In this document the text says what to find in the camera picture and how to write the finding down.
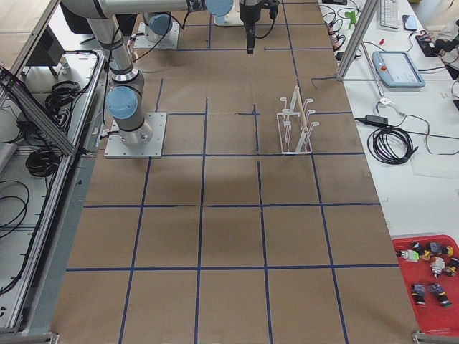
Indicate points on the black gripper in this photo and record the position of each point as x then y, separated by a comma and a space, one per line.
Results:
249, 14

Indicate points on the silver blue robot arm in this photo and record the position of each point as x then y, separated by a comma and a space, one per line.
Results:
157, 25
96, 12

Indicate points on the white keyboard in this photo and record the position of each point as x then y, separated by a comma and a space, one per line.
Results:
388, 15

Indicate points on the blue teach pendant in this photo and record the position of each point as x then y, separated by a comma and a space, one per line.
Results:
397, 70

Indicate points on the black smartphone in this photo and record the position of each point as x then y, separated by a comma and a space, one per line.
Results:
409, 22

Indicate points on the black power adapter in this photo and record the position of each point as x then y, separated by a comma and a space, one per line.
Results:
376, 121

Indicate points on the person in white tshirt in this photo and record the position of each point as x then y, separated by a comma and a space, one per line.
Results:
446, 46

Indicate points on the red parts tray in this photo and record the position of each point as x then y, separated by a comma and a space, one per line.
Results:
429, 266

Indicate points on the green handled reacher grabber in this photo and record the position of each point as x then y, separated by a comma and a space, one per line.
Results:
383, 100

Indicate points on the white wire cup rack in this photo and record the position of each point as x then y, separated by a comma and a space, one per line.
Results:
295, 128

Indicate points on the aluminium frame post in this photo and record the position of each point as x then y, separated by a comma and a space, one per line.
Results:
357, 36

